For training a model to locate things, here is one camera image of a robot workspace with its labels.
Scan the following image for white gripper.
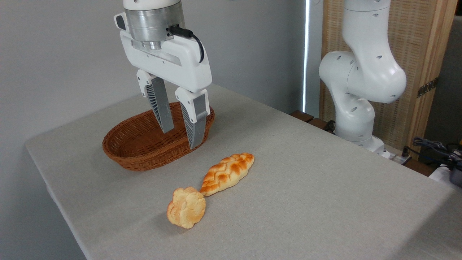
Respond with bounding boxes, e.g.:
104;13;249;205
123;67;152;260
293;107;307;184
114;12;213;150

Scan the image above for long braided bread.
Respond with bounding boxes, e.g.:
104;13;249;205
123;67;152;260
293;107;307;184
199;152;255;196

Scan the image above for brown wicker basket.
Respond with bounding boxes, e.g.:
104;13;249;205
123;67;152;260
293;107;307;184
102;101;215;172

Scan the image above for round flower-shaped bread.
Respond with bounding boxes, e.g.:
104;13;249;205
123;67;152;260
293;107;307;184
166;187;206;229

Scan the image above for grey tablecloth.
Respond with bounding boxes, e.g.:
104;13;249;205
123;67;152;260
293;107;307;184
25;77;462;260

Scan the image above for wooden woven folding screen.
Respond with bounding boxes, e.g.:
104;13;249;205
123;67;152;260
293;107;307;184
319;0;459;160

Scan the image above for brass screen hinge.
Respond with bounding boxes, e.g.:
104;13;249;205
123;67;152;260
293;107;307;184
417;77;439;98

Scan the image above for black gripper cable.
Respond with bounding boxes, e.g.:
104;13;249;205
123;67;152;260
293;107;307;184
169;25;205;64

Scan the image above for black cable bundle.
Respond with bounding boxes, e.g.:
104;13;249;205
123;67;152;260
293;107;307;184
413;136;462;170

